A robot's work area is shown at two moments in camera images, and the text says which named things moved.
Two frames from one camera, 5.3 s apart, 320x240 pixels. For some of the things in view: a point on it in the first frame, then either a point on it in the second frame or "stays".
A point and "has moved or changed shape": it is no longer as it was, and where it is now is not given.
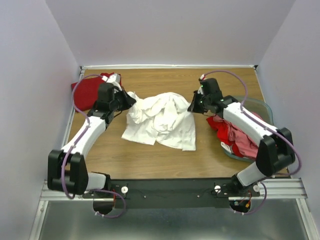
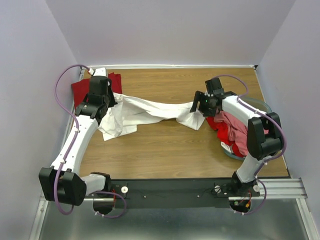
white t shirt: x=165 y=118 has moved or changed shape
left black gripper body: x=119 y=96 → x=109 y=99
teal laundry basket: x=263 y=109 stays
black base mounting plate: x=174 y=194 stays
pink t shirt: x=247 y=146 stays
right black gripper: x=193 y=107 stays
